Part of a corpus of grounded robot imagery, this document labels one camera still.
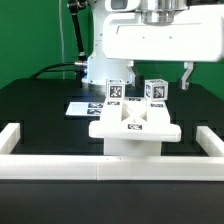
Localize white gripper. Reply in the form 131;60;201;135
102;4;224;90

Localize tagged white cube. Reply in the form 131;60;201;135
106;79;125;100
144;79;168;101

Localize white chair back frame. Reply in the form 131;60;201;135
89;97;181;142

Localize white chair seat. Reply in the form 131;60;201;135
103;138;162;156

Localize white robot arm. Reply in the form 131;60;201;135
87;0;224;90

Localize white tag sheet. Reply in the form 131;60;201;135
66;102;103;116

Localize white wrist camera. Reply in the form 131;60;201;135
105;0;141;12

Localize black cable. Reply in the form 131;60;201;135
29;61;88;80

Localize white right fence rail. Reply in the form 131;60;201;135
196;126;224;157

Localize white fence rail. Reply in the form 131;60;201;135
196;126;224;157
0;155;224;181
0;123;21;155

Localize black camera stand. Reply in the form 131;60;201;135
67;0;89;61

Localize white left fence rail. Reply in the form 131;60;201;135
0;123;21;155

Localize white front fence rail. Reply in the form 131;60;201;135
0;155;224;181

